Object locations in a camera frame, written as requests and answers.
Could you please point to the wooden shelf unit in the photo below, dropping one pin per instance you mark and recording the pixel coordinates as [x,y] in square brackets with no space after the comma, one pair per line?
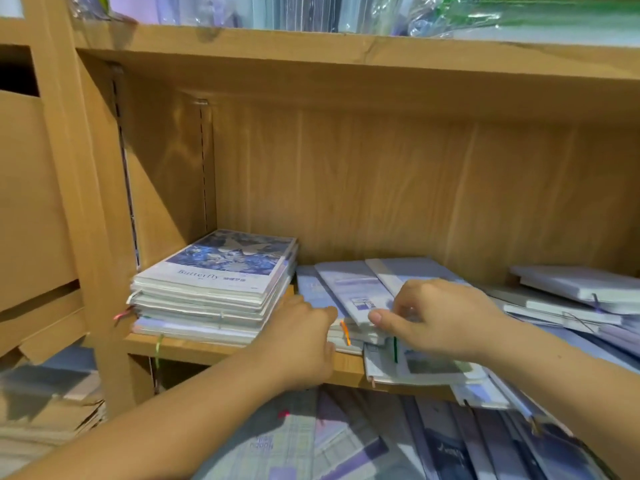
[350,60]

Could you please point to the person's left forearm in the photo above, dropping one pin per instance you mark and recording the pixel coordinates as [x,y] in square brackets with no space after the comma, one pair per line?
[140,430]

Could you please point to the stack of flat wrapped packets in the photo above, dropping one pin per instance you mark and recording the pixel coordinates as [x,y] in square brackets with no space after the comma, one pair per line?
[45,405]

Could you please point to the stack of green edged packets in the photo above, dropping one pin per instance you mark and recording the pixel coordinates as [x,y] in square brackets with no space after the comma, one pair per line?
[540,17]

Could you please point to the row of patterned notebooks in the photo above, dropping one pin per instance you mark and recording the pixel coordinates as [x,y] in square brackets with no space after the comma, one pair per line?
[400,440]

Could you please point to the stack of large blue notebooks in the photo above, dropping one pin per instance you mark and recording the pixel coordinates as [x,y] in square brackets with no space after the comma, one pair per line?
[215,280]

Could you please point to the person's right forearm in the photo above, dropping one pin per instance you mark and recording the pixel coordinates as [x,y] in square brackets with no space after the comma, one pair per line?
[575,385]

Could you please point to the pile of small notebooks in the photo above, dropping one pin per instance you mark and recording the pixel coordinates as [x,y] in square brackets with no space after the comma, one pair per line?
[570,285]

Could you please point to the person's left hand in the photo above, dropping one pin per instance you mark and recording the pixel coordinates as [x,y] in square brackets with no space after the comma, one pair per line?
[295,345]

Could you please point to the person's right hand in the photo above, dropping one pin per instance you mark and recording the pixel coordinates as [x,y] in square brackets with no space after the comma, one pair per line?
[445,320]

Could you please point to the row of plastic wrapped folders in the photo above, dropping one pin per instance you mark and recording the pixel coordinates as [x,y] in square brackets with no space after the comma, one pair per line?
[270,7]

